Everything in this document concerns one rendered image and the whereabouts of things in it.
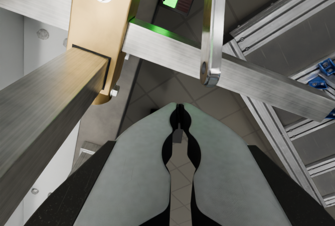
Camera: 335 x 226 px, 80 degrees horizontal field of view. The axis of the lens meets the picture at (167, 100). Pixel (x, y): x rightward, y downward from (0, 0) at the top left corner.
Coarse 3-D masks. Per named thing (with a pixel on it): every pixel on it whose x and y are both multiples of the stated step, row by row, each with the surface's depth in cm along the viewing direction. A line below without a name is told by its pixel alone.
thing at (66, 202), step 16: (112, 144) 9; (96, 160) 8; (80, 176) 7; (96, 176) 7; (64, 192) 7; (80, 192) 7; (48, 208) 6; (64, 208) 6; (80, 208) 6; (32, 224) 6; (48, 224) 6; (64, 224) 6
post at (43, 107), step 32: (64, 64) 16; (96, 64) 18; (0, 96) 11; (32, 96) 12; (64, 96) 13; (96, 96) 20; (0, 128) 9; (32, 128) 10; (64, 128) 13; (0, 160) 8; (32, 160) 10; (0, 192) 8; (0, 224) 9
